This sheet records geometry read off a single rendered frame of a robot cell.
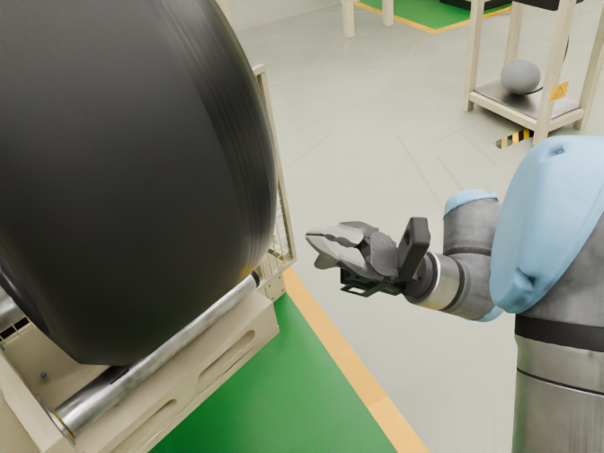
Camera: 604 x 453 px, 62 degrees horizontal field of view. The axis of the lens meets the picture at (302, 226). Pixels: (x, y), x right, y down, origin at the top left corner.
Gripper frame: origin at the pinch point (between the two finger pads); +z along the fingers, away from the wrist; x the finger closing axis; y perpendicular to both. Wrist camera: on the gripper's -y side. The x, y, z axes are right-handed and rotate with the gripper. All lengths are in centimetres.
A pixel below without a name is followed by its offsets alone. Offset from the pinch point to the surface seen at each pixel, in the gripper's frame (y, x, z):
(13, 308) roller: 40, -5, 34
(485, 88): 79, 191, -163
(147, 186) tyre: -12.8, -9.3, 25.3
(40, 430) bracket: 19.2, -25.8, 26.2
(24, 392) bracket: 23.6, -21.0, 29.0
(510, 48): 61, 211, -168
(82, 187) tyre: -13.2, -11.6, 30.4
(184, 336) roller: 19.2, -11.3, 10.7
